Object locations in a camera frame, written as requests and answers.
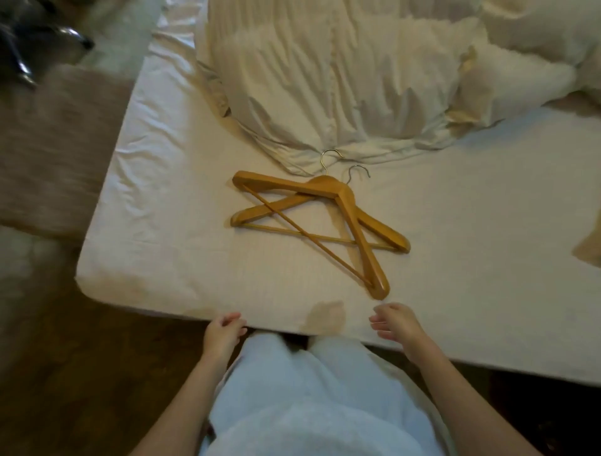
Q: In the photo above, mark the cream crumpled duvet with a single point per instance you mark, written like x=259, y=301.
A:
x=338, y=80

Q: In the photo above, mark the white bed with sheet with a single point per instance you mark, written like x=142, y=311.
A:
x=300, y=244

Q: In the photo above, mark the person's right forearm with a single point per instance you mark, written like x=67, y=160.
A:
x=462, y=404

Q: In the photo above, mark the person's left forearm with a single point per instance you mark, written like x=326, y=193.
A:
x=181, y=406

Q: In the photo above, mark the person's right hand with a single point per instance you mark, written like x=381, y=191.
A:
x=399, y=324

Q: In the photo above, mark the person's white garment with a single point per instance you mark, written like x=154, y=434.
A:
x=324, y=399

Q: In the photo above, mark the person's left fingers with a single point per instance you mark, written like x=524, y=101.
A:
x=233, y=324

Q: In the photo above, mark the person's left hand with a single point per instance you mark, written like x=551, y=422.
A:
x=220, y=334

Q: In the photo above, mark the dark metal chair base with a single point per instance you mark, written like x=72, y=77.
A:
x=33, y=42

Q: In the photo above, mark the white pillow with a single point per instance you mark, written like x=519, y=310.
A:
x=521, y=70

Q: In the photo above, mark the wooden clothes hanger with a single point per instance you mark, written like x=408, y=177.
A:
x=305, y=206
x=347, y=221

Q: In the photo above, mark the brown rug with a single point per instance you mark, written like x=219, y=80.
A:
x=51, y=150

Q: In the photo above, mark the person's right fingers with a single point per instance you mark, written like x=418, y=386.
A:
x=382, y=322

